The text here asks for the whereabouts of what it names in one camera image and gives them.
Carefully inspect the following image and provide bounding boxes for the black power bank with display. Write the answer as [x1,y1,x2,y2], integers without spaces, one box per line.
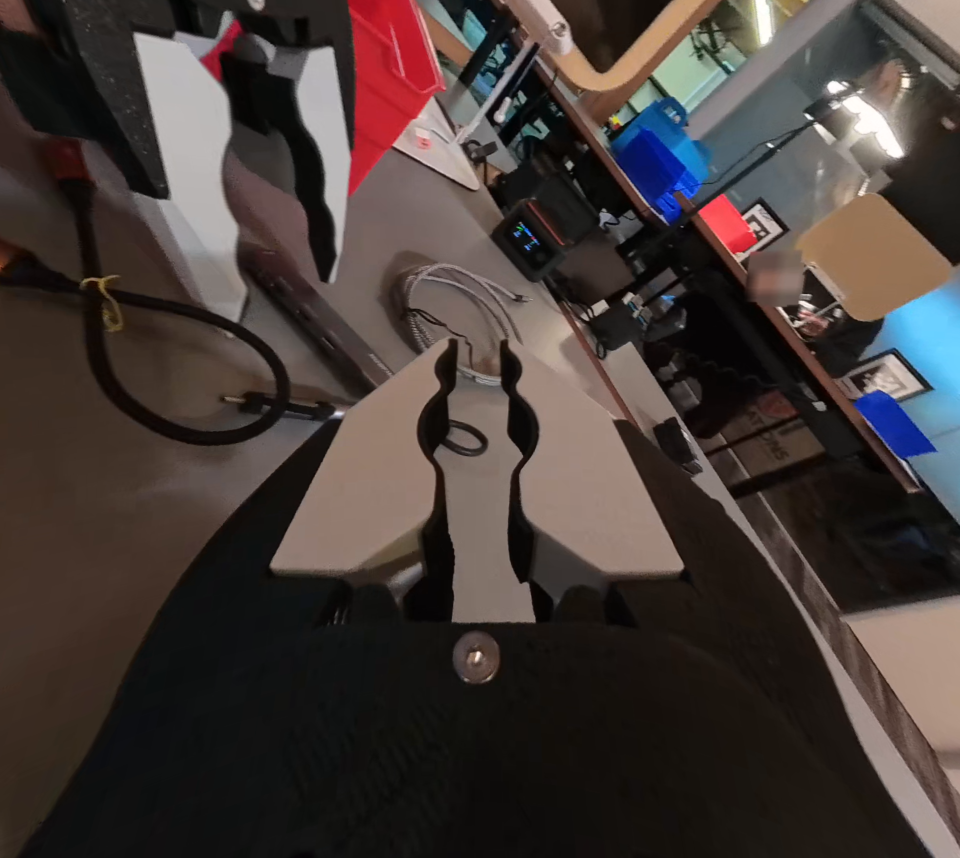
[491,198,571,283]

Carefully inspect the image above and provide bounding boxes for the silver braided cable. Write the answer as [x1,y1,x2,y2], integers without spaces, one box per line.
[386,261,534,386]

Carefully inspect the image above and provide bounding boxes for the red box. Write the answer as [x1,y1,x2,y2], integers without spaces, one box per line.
[693,194,759,255]

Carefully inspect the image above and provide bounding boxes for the blue storage bin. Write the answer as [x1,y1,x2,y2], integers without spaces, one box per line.
[609,99,712,225]

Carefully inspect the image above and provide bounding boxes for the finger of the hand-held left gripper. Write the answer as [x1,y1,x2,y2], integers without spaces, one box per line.
[133,33,250,324]
[223,36,354,283]

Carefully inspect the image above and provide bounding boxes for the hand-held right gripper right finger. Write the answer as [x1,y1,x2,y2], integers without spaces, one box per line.
[498,339,686,592]

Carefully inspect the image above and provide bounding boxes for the black rubber ring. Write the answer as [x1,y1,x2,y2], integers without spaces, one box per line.
[438,423,489,459]

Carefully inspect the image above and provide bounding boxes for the small black device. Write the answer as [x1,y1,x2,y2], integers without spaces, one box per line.
[652,417,706,476]

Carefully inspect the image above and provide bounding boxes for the red plastic bin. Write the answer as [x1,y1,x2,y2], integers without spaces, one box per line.
[202,0,445,199]

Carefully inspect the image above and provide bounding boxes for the framed printed tag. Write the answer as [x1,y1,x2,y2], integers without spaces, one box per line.
[836,348,935,401]
[738,198,790,251]

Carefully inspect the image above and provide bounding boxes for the grey usb hub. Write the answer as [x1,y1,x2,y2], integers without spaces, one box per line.
[238,244,397,394]

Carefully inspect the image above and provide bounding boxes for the tan chair back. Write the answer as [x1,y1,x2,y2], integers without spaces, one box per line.
[795,192,954,322]

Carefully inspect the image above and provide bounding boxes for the black cable with orange plugs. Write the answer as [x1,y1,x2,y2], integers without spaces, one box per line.
[0,138,354,446]

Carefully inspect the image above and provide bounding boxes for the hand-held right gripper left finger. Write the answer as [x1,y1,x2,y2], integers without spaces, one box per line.
[270,339,460,580]

